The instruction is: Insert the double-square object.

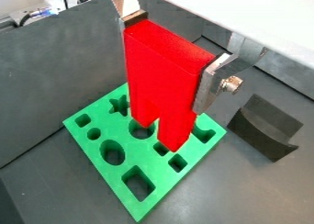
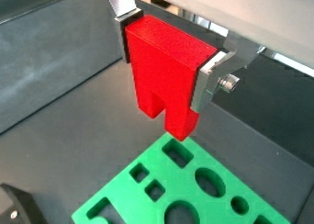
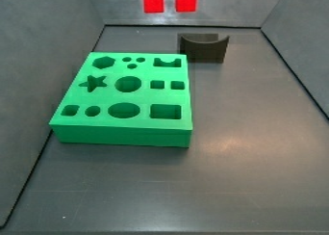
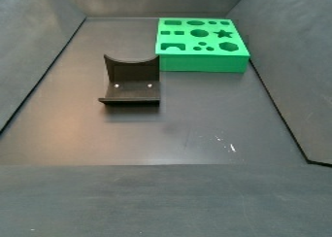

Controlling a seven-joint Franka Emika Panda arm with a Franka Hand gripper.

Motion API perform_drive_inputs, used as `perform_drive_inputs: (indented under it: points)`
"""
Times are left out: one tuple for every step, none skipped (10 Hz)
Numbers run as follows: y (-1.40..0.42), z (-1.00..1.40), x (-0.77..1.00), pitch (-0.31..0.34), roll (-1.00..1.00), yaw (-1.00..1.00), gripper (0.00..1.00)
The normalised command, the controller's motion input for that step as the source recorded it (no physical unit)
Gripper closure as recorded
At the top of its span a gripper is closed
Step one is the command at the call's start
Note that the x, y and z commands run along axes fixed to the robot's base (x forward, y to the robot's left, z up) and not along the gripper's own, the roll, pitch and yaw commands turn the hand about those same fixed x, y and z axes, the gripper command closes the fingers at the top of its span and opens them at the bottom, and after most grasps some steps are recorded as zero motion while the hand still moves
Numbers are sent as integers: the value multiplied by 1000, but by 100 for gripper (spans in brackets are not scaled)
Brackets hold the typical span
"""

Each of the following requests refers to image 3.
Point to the dark grey curved block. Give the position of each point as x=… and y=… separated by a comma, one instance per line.
x=204, y=48

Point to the green shape-sorter board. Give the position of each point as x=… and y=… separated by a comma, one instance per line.
x=129, y=98

